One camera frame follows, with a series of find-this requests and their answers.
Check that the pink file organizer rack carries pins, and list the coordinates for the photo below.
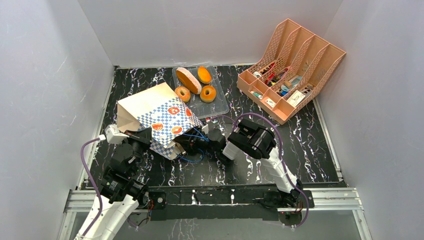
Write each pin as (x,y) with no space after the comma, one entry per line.
(294,68)

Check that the round orange fake bun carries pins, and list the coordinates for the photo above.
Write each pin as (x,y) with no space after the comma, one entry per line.
(203,75)

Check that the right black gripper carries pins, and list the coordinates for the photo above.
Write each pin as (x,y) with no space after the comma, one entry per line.
(191,145)

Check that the clear plastic tray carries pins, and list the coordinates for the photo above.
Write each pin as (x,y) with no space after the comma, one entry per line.
(201,109)

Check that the sugared orange fake donut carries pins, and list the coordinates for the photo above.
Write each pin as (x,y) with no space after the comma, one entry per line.
(183,93)

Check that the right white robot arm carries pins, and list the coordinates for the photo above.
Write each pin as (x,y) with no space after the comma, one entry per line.
(252,139)

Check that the pink sugared bread slice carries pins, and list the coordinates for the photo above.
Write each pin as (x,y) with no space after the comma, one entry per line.
(189,80)

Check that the brown checkered paper bag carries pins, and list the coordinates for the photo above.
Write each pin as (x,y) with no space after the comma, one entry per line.
(160,109)

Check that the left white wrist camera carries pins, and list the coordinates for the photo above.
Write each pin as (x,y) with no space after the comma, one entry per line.
(112,135)

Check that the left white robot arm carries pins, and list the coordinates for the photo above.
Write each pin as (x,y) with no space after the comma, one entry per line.
(119,194)

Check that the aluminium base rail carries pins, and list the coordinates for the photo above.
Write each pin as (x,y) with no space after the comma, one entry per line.
(241,202)

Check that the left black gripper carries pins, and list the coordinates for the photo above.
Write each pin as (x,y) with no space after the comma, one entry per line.
(144,136)

